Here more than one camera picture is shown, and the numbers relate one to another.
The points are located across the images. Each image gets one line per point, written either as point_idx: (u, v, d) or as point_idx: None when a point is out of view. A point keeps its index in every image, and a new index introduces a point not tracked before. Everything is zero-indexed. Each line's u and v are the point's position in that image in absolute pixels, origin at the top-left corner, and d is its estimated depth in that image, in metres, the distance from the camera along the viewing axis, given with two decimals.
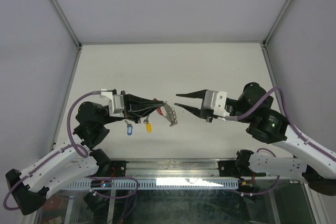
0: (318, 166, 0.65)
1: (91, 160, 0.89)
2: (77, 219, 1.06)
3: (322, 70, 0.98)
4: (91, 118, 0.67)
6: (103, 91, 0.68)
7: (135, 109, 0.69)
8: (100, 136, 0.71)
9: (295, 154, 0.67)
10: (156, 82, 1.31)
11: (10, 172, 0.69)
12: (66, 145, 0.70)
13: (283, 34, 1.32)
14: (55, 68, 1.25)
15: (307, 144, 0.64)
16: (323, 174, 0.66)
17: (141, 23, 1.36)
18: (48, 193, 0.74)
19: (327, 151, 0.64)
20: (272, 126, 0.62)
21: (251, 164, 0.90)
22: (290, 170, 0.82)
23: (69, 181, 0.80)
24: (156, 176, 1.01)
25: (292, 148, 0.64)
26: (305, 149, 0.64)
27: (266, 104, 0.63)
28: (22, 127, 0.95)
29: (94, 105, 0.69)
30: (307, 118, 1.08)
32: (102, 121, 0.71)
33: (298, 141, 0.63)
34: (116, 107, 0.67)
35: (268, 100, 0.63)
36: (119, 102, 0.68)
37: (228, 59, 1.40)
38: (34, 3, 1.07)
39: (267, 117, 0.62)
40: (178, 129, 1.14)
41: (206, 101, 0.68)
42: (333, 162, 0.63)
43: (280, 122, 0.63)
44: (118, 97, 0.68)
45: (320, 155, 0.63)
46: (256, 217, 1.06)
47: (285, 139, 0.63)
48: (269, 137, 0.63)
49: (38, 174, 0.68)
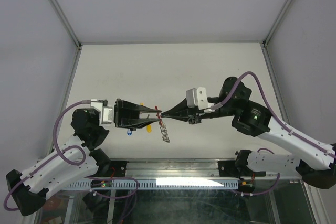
0: (307, 158, 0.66)
1: (91, 160, 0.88)
2: (77, 219, 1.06)
3: (322, 70, 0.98)
4: (83, 126, 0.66)
6: (93, 101, 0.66)
7: (126, 124, 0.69)
8: (100, 138, 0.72)
9: (281, 146, 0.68)
10: (156, 82, 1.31)
11: (11, 173, 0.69)
12: (67, 146, 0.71)
13: (283, 34, 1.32)
14: (55, 68, 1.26)
15: (292, 134, 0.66)
16: (314, 166, 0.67)
17: (142, 23, 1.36)
18: (47, 194, 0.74)
19: (314, 142, 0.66)
20: (254, 118, 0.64)
21: (250, 164, 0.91)
22: (284, 165, 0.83)
23: (69, 182, 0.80)
24: (156, 176, 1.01)
25: (277, 139, 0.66)
26: (291, 140, 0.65)
27: (244, 96, 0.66)
28: (22, 128, 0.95)
29: (86, 112, 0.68)
30: (307, 118, 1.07)
32: (95, 127, 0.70)
33: (282, 132, 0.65)
34: (103, 120, 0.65)
35: (245, 93, 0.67)
36: (108, 114, 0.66)
37: (229, 59, 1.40)
38: (34, 4, 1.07)
39: (249, 109, 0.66)
40: (178, 129, 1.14)
41: (189, 99, 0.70)
42: (320, 152, 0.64)
43: (262, 114, 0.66)
44: (107, 109, 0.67)
45: (306, 145, 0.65)
46: (256, 217, 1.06)
47: (269, 130, 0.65)
48: (252, 129, 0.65)
49: (39, 175, 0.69)
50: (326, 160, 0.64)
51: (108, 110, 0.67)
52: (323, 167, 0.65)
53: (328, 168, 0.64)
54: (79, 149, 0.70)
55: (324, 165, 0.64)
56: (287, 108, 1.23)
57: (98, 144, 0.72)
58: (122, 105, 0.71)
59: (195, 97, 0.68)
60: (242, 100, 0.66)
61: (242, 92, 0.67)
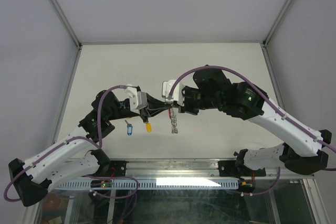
0: (298, 146, 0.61)
1: (92, 159, 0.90)
2: (77, 219, 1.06)
3: (322, 70, 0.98)
4: (106, 108, 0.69)
6: (129, 86, 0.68)
7: (149, 110, 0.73)
8: (107, 130, 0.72)
9: (272, 131, 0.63)
10: (156, 81, 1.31)
11: (13, 162, 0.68)
12: (72, 136, 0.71)
13: (283, 34, 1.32)
14: (55, 68, 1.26)
15: (285, 119, 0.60)
16: (302, 154, 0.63)
17: (141, 23, 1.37)
18: (50, 187, 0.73)
19: (305, 128, 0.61)
20: (248, 99, 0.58)
21: (245, 160, 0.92)
22: (271, 156, 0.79)
23: (70, 177, 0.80)
24: (156, 176, 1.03)
25: (269, 123, 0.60)
26: (283, 125, 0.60)
27: (218, 77, 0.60)
28: (21, 127, 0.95)
29: (113, 97, 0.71)
30: (307, 117, 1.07)
32: (114, 114, 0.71)
33: (275, 116, 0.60)
34: (140, 104, 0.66)
35: (219, 73, 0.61)
36: (143, 99, 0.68)
37: (229, 59, 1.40)
38: (35, 4, 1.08)
39: (241, 91, 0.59)
40: (178, 129, 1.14)
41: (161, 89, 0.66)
42: (310, 138, 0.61)
43: (256, 96, 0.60)
44: (142, 94, 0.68)
45: (299, 131, 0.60)
46: (256, 217, 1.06)
47: (263, 114, 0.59)
48: (245, 112, 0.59)
49: (42, 166, 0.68)
50: (314, 146, 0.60)
51: (142, 95, 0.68)
52: (311, 153, 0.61)
53: (314, 155, 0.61)
54: (83, 140, 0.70)
55: (313, 153, 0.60)
56: (287, 108, 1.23)
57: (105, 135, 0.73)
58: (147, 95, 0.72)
59: (162, 89, 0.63)
60: (217, 82, 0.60)
61: (216, 74, 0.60)
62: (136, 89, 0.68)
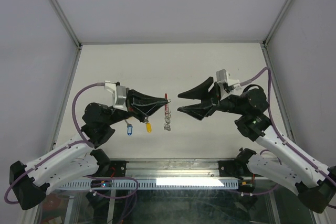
0: (298, 171, 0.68)
1: (91, 159, 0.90)
2: (77, 219, 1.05)
3: (322, 70, 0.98)
4: (95, 119, 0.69)
6: (107, 83, 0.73)
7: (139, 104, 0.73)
8: (105, 136, 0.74)
9: (276, 155, 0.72)
10: (156, 82, 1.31)
11: (15, 164, 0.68)
12: (74, 141, 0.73)
13: (283, 34, 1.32)
14: (55, 68, 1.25)
15: (286, 145, 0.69)
16: (306, 182, 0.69)
17: (140, 24, 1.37)
18: (48, 189, 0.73)
19: (307, 157, 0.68)
20: (253, 123, 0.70)
21: (251, 162, 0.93)
22: (284, 177, 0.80)
23: (69, 178, 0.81)
24: (156, 176, 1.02)
25: (270, 146, 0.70)
26: (283, 149, 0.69)
27: (262, 108, 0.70)
28: (21, 127, 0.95)
29: (100, 105, 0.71)
30: (307, 117, 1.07)
32: (106, 121, 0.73)
33: (276, 141, 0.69)
34: (118, 96, 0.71)
35: (264, 105, 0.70)
36: (122, 93, 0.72)
37: (229, 59, 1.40)
38: (35, 6, 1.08)
39: (255, 116, 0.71)
40: (178, 129, 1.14)
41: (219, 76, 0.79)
42: (311, 167, 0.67)
43: (262, 122, 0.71)
44: (121, 87, 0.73)
45: (299, 158, 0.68)
46: (256, 217, 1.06)
47: (264, 135, 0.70)
48: (250, 132, 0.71)
49: (44, 168, 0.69)
50: (316, 176, 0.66)
51: (121, 88, 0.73)
52: (313, 182, 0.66)
53: (316, 184, 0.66)
54: (84, 145, 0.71)
55: (312, 180, 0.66)
56: (287, 108, 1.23)
57: (105, 140, 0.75)
58: (132, 93, 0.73)
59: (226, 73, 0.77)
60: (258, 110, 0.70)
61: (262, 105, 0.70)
62: (115, 85, 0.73)
